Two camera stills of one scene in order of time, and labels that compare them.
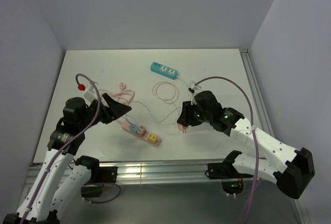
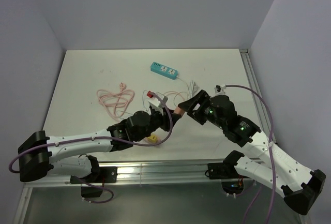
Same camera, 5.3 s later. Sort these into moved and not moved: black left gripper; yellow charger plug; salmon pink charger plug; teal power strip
Moved: salmon pink charger plug; black left gripper
Not moved: teal power strip; yellow charger plug
